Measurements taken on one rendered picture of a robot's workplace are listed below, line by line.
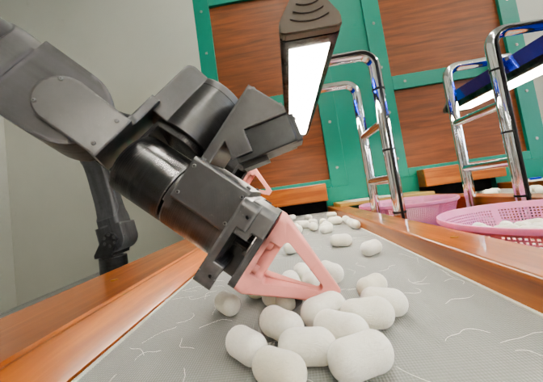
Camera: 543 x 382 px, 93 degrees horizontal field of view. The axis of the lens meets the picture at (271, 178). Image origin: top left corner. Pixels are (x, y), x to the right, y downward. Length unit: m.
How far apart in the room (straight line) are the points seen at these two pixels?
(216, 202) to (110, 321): 0.15
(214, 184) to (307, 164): 0.94
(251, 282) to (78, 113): 0.17
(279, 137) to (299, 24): 0.21
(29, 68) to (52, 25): 2.64
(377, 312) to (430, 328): 0.04
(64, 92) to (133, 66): 2.15
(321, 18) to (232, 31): 0.99
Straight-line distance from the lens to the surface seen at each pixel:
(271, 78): 1.23
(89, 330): 0.27
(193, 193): 0.20
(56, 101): 0.23
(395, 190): 0.58
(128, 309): 0.30
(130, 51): 2.44
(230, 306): 0.25
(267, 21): 1.36
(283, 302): 0.24
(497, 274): 0.27
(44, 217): 2.56
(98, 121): 0.22
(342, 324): 0.18
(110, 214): 0.75
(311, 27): 0.38
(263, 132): 0.21
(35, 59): 0.25
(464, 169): 0.82
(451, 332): 0.22
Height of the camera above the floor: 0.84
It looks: 4 degrees up
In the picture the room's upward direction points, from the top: 8 degrees counter-clockwise
